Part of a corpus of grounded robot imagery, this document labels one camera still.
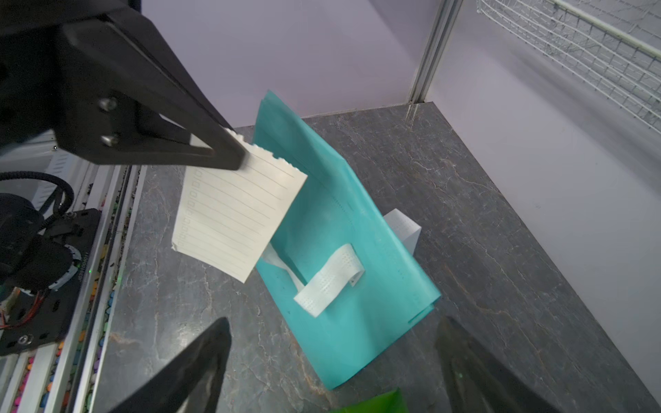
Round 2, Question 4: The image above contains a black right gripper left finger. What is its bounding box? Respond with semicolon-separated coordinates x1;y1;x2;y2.
113;318;232;412

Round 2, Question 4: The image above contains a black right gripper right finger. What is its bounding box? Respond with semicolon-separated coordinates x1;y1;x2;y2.
435;316;558;412

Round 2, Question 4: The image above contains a white wire wall basket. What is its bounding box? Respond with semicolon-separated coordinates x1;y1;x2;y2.
477;0;660;132

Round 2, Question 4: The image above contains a green shopping bag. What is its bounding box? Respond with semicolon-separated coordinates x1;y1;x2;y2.
332;389;409;413

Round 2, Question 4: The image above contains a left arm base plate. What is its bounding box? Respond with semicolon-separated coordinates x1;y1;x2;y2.
1;209;101;356

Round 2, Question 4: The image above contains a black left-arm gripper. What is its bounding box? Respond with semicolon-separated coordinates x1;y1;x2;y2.
1;1;247;170

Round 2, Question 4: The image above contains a teal shopping bag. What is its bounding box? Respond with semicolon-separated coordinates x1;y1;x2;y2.
253;93;440;389

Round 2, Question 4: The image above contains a white lined receipt paper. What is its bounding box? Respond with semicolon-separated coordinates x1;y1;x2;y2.
171;132;307;283

